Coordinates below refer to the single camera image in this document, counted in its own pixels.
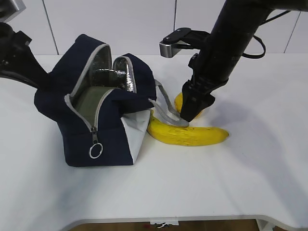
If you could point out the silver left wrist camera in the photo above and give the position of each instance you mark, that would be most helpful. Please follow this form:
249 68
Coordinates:
9 9

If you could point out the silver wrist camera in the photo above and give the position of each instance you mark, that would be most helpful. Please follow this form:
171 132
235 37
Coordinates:
176 44
9 9

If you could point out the white torn label sticker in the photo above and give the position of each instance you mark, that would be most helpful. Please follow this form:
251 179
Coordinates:
164 222

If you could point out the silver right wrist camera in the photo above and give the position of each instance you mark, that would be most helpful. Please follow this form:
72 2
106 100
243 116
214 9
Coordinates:
176 44

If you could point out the navy blue lunch bag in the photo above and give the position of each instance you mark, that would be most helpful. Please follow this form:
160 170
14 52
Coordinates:
123 114

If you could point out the green lidded glass container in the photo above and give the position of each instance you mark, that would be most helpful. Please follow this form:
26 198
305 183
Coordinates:
86 101

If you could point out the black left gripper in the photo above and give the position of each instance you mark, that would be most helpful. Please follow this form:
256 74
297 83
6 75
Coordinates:
18 63

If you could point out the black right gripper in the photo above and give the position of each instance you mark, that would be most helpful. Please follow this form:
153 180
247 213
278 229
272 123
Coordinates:
210 72

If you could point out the yellow pear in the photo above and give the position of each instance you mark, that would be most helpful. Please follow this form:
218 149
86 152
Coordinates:
178 101

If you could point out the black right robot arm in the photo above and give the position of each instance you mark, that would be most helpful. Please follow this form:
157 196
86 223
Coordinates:
220 51

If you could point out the yellow banana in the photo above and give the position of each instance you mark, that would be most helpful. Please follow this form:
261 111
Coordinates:
189 136

